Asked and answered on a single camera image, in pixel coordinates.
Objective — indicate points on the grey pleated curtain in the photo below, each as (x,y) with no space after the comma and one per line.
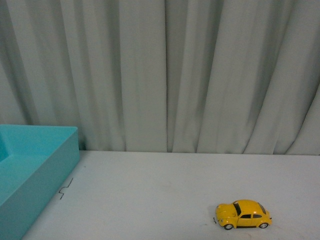
(175,76)

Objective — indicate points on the yellow beetle toy car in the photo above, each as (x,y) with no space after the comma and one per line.
(242,213)

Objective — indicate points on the turquoise plastic storage box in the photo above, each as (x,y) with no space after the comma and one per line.
(34,163)

